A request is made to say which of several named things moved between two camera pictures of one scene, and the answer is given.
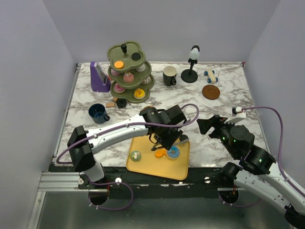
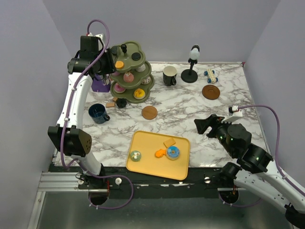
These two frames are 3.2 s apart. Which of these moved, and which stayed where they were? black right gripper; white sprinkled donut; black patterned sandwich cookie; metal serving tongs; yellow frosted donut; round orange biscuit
Moved: black patterned sandwich cookie; metal serving tongs
Stayed: black right gripper; yellow frosted donut; round orange biscuit; white sprinkled donut
